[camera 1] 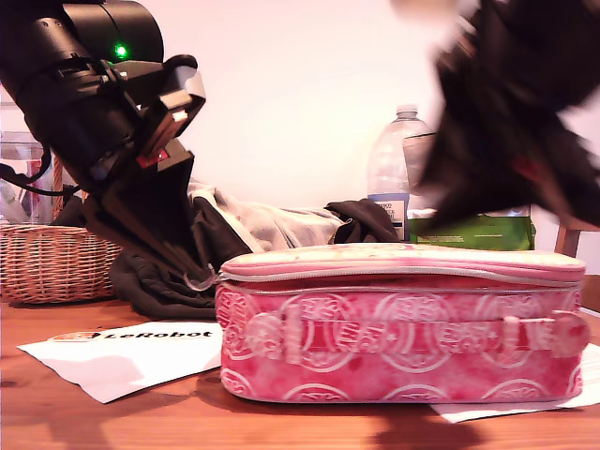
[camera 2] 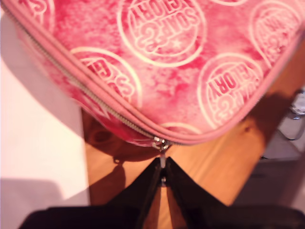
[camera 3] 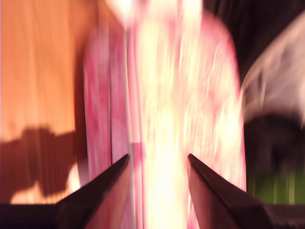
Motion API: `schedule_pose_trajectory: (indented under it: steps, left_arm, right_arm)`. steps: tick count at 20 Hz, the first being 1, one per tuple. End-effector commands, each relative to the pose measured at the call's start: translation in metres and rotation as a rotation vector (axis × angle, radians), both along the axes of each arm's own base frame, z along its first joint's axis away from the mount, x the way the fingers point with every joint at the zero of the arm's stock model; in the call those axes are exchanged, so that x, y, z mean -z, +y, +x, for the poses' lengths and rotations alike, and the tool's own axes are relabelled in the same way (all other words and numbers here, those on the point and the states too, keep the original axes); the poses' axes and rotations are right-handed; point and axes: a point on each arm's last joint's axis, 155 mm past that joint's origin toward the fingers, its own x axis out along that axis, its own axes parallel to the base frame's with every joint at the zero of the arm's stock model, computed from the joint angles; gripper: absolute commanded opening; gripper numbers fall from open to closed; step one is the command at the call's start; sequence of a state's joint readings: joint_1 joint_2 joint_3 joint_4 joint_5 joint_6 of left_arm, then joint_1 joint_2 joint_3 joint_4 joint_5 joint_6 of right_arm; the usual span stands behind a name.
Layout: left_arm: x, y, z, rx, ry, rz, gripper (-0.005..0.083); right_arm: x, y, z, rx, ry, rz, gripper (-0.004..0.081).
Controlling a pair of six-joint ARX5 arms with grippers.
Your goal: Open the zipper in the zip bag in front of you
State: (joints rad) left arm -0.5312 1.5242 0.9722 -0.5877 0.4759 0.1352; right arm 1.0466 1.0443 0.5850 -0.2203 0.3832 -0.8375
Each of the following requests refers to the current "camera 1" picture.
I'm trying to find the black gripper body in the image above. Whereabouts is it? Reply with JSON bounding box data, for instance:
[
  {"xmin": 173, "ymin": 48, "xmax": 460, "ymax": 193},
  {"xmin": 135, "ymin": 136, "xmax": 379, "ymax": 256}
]
[{"xmin": 25, "ymin": 83, "xmax": 196, "ymax": 193}]

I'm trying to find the pink printed zip bag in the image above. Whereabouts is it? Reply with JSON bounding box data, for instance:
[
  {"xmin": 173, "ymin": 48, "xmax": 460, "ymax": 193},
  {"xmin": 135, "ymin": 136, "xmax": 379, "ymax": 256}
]
[{"xmin": 214, "ymin": 242, "xmax": 593, "ymax": 405}]

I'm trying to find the silver green pet food bag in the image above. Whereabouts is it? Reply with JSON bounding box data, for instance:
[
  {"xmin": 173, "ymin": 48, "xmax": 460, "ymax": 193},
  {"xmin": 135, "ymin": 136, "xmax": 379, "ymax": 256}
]
[{"xmin": 402, "ymin": 133, "xmax": 537, "ymax": 252}]

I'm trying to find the small dark cloth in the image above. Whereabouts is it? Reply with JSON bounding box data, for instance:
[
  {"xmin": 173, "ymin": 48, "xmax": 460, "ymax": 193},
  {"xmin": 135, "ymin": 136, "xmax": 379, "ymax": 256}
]
[{"xmin": 51, "ymin": 196, "xmax": 88, "ymax": 229}]

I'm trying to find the wooden chair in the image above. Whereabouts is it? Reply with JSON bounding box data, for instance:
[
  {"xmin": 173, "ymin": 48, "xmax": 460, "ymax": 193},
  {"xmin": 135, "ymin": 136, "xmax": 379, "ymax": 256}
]
[{"xmin": 552, "ymin": 215, "xmax": 600, "ymax": 314}]

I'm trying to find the clear plastic jug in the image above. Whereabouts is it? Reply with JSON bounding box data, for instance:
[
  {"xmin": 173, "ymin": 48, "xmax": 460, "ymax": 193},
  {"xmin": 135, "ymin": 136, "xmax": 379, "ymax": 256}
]
[{"xmin": 0, "ymin": 130, "xmax": 53, "ymax": 224}]

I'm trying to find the large clear water bottle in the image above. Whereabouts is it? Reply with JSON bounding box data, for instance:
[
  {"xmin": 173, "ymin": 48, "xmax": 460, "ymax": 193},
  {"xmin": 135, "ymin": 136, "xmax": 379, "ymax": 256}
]
[{"xmin": 367, "ymin": 103, "xmax": 435, "ymax": 243}]

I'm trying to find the grey beige garment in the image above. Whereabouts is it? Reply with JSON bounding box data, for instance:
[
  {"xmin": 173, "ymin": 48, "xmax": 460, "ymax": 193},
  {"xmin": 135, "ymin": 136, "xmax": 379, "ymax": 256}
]
[{"xmin": 187, "ymin": 180, "xmax": 343, "ymax": 254}]

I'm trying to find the white LeRobot logo paper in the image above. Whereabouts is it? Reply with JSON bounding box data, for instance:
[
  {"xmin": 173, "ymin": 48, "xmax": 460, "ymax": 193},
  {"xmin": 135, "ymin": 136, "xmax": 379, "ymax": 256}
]
[{"xmin": 16, "ymin": 319, "xmax": 225, "ymax": 405}]

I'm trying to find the white printed letter sheet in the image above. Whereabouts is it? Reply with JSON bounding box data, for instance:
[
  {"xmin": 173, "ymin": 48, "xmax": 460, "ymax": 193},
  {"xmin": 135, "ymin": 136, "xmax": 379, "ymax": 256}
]
[{"xmin": 428, "ymin": 342, "xmax": 600, "ymax": 424}]

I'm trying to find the wicker basket with handle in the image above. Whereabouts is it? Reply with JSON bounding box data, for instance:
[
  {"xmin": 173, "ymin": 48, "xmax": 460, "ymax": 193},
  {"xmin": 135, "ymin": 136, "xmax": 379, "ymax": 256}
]
[{"xmin": 0, "ymin": 154, "xmax": 124, "ymax": 305}]

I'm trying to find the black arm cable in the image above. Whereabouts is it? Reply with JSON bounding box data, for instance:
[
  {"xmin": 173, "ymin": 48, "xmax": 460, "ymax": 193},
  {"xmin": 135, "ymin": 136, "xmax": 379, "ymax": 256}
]
[{"xmin": 0, "ymin": 147, "xmax": 82, "ymax": 197}]

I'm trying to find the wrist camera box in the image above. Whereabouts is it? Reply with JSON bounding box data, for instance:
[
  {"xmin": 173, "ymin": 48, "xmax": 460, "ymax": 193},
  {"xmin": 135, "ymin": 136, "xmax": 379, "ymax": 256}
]
[
  {"xmin": 114, "ymin": 54, "xmax": 207, "ymax": 116},
  {"xmin": 391, "ymin": 0, "xmax": 477, "ymax": 27}
]

